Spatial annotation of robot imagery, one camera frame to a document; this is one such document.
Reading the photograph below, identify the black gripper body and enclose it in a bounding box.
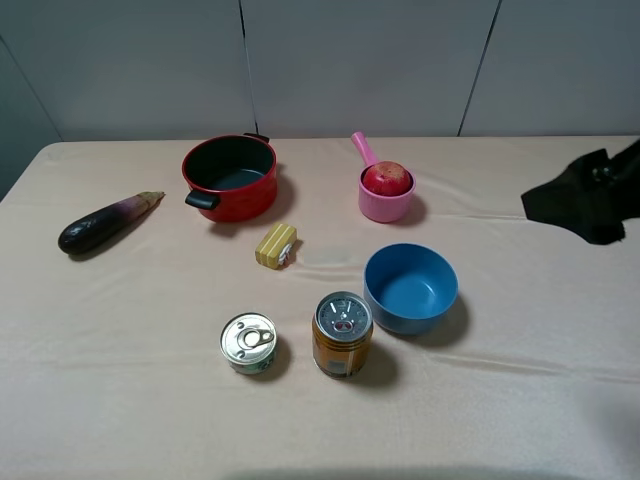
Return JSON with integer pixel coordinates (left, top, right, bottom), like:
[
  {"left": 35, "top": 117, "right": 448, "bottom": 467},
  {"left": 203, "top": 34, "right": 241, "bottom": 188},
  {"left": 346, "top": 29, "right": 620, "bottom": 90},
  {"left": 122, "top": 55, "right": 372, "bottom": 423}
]
[{"left": 521, "top": 142, "right": 639, "bottom": 245}]

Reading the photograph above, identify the red apple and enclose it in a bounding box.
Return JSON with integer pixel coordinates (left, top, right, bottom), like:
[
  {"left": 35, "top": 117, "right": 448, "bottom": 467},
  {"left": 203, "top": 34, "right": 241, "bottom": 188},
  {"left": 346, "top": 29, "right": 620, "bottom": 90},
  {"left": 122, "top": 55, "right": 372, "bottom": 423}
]
[{"left": 361, "top": 161, "right": 412, "bottom": 197}]

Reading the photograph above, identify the blue bowl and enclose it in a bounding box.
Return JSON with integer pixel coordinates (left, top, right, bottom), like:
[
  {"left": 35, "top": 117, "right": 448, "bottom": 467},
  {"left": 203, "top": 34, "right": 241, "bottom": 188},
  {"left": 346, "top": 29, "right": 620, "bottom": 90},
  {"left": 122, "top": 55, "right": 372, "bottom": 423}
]
[{"left": 363, "top": 243, "right": 459, "bottom": 336}]

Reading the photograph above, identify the pink saucepan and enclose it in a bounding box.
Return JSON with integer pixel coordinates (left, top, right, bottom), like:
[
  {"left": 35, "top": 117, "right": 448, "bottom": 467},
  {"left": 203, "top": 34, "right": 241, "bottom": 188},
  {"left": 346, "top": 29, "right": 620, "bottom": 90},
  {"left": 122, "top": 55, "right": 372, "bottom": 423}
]
[{"left": 351, "top": 132, "right": 416, "bottom": 223}]

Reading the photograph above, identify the orange drink can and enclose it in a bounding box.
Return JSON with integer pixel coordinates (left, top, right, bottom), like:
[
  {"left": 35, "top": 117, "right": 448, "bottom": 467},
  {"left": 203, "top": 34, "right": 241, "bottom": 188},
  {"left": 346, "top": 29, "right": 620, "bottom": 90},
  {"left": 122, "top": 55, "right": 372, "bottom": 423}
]
[{"left": 311, "top": 291, "right": 374, "bottom": 378}]

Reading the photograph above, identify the yellow striped toy block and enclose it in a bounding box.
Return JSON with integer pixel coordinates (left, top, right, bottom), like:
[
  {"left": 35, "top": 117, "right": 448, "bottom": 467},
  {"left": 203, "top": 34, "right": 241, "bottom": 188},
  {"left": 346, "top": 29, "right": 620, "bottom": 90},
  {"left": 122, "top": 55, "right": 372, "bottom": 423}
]
[{"left": 255, "top": 223, "right": 297, "bottom": 270}]

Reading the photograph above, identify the red cooking pot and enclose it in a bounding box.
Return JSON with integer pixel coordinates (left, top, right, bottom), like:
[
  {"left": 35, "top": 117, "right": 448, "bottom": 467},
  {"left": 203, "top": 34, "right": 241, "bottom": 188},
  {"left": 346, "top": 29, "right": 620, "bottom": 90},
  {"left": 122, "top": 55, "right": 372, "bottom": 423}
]
[{"left": 181, "top": 133, "right": 278, "bottom": 223}]

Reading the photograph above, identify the short silver tin can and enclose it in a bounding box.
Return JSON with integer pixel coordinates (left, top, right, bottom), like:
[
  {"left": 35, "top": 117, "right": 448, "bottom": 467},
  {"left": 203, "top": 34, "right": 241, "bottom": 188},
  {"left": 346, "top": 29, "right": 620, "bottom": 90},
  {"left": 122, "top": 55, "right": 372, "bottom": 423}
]
[{"left": 219, "top": 312, "right": 278, "bottom": 375}]

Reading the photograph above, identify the purple eggplant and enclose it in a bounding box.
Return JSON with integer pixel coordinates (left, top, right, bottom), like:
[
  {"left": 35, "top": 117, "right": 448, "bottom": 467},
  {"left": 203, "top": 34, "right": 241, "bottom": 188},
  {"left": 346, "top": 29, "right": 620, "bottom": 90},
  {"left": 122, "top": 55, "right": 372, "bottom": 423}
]
[{"left": 58, "top": 191, "right": 165, "bottom": 256}]

